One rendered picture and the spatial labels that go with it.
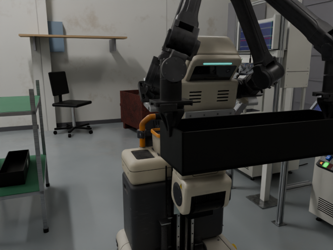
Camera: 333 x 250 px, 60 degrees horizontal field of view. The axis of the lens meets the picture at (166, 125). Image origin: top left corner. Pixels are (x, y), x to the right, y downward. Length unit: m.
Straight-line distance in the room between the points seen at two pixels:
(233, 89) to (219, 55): 0.18
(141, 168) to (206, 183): 0.35
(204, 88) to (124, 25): 4.96
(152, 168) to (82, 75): 4.57
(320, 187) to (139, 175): 1.62
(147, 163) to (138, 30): 4.85
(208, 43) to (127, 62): 4.92
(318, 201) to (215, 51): 1.83
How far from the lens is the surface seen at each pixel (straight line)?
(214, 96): 1.18
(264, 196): 2.88
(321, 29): 1.04
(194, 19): 0.80
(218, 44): 1.15
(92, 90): 5.91
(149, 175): 1.45
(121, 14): 6.05
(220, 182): 1.27
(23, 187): 2.48
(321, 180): 2.60
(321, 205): 2.66
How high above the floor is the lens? 1.30
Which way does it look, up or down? 13 degrees down
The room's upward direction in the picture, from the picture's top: straight up
